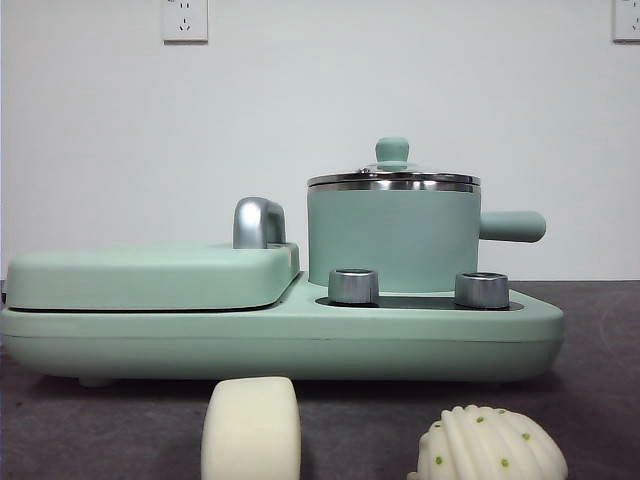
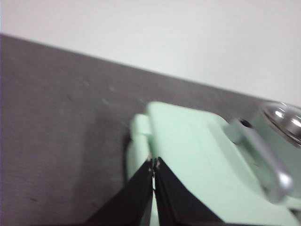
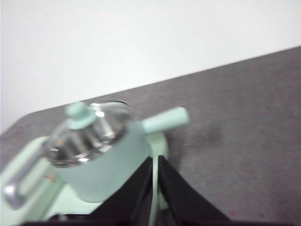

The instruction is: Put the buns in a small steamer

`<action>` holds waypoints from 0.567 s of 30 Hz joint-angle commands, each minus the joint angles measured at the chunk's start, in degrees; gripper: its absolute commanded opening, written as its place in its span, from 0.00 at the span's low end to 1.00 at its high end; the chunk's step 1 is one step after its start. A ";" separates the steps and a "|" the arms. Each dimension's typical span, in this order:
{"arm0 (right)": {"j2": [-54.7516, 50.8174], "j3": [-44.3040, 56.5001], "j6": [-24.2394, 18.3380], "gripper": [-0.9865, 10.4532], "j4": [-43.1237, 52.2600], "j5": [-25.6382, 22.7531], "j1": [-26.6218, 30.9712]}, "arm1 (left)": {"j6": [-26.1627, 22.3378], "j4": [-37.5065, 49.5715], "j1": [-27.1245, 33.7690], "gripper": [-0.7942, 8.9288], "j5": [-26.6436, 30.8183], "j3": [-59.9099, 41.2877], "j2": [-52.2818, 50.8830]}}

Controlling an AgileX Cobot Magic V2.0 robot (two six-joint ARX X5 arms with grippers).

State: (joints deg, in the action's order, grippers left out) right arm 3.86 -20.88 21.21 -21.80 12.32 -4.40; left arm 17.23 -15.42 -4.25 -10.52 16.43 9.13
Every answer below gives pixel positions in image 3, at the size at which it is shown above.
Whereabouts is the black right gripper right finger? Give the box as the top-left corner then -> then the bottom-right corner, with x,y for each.
157,154 -> 233,226

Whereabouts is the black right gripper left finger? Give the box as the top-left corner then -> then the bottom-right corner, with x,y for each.
90,156 -> 154,226

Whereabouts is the glass pot lid green knob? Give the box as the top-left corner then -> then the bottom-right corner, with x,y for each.
46,101 -> 137,168

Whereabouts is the green breakfast machine base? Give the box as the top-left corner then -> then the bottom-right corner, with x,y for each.
44,133 -> 170,226

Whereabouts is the green pot with side handle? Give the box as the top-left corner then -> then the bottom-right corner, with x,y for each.
55,106 -> 190,203

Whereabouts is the green griddle lid silver handle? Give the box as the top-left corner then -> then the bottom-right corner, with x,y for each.
0,136 -> 65,221

